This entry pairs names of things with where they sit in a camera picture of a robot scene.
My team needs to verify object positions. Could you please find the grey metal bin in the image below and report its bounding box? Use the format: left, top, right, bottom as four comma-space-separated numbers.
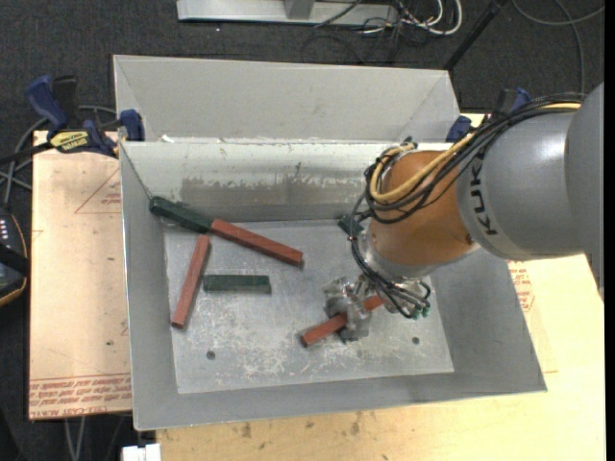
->
112, 54, 549, 432

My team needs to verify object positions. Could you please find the brown cardboard board red print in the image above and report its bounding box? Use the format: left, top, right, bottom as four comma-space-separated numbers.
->
28, 130, 559, 422

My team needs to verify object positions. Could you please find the red-brown block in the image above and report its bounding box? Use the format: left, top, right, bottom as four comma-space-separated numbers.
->
300, 295, 385, 349
170, 233, 213, 330
209, 218, 306, 269

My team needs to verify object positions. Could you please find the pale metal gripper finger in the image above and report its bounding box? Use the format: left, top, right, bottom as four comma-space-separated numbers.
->
322, 277, 355, 318
337, 311, 373, 342

